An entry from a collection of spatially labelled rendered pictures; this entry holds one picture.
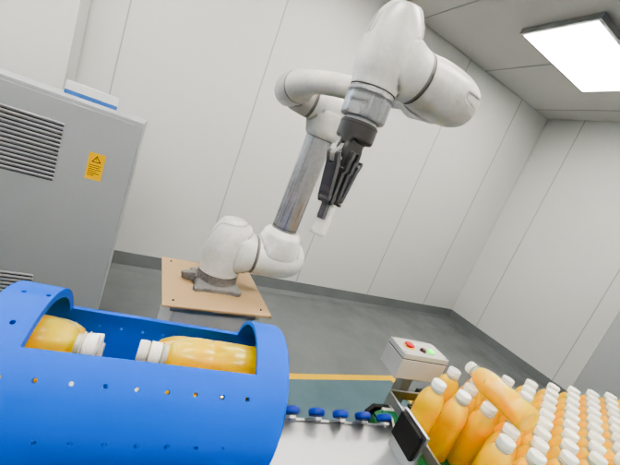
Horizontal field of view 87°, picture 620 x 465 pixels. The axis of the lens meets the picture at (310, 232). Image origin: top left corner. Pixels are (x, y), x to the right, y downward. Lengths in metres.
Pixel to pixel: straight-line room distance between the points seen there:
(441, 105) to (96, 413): 0.77
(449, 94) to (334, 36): 3.10
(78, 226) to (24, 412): 1.67
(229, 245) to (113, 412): 0.73
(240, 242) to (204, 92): 2.30
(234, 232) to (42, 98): 1.26
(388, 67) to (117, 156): 1.69
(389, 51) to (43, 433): 0.77
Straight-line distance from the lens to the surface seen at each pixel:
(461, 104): 0.75
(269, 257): 1.26
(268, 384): 0.63
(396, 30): 0.66
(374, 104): 0.63
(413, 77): 0.67
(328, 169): 0.62
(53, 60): 3.11
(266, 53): 3.49
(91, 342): 0.67
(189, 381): 0.60
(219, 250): 1.22
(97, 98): 2.24
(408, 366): 1.26
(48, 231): 2.26
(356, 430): 1.09
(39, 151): 2.16
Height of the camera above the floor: 1.58
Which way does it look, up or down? 11 degrees down
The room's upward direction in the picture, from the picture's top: 21 degrees clockwise
